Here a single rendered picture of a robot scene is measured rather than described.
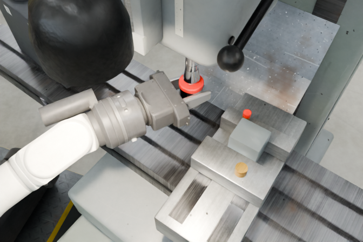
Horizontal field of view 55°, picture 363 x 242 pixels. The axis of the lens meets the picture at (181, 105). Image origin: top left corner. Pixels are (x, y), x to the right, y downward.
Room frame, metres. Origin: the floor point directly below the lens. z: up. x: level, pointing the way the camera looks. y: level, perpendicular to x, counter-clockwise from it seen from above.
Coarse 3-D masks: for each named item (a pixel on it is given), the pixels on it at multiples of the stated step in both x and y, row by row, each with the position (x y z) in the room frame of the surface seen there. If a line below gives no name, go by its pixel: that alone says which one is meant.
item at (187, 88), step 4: (180, 76) 0.44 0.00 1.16; (200, 76) 0.44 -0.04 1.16; (180, 80) 0.43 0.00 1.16; (200, 80) 0.43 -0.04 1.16; (180, 84) 0.42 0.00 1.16; (184, 84) 0.42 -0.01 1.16; (188, 84) 0.42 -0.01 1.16; (196, 84) 0.42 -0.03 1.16; (200, 84) 0.42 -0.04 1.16; (180, 88) 0.42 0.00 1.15; (184, 88) 0.41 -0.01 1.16; (188, 88) 0.41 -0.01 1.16; (192, 88) 0.41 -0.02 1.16; (196, 88) 0.41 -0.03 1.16; (200, 88) 0.42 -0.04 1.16; (188, 92) 0.41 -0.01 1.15; (192, 92) 0.41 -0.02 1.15; (196, 92) 0.41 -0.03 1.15
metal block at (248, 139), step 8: (240, 120) 0.38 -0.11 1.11; (248, 120) 0.38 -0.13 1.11; (240, 128) 0.36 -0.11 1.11; (248, 128) 0.36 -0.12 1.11; (256, 128) 0.36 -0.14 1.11; (232, 136) 0.34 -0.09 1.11; (240, 136) 0.34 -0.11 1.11; (248, 136) 0.34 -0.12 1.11; (256, 136) 0.34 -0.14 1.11; (264, 136) 0.34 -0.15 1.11; (232, 144) 0.34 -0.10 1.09; (240, 144) 0.33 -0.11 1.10; (248, 144) 0.32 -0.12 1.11; (256, 144) 0.32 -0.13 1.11; (264, 144) 0.33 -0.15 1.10; (240, 152) 0.33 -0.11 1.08; (248, 152) 0.32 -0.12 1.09; (256, 152) 0.31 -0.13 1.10; (256, 160) 0.31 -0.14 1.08
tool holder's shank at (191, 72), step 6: (186, 60) 0.43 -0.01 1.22; (192, 60) 0.42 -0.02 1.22; (186, 66) 0.42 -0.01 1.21; (192, 66) 0.42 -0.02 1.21; (198, 66) 0.43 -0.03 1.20; (186, 72) 0.42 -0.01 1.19; (192, 72) 0.42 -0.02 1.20; (198, 72) 0.43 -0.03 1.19; (186, 78) 0.42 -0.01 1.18; (192, 78) 0.42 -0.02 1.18; (198, 78) 0.42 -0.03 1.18; (192, 84) 0.42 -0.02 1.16
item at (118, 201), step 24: (96, 168) 0.39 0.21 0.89; (120, 168) 0.39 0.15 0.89; (72, 192) 0.33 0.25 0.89; (96, 192) 0.33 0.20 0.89; (120, 192) 0.33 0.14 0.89; (144, 192) 0.33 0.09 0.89; (96, 216) 0.28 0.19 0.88; (120, 216) 0.27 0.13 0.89; (144, 216) 0.27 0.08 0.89; (120, 240) 0.23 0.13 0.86; (144, 240) 0.22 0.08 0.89; (168, 240) 0.22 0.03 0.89
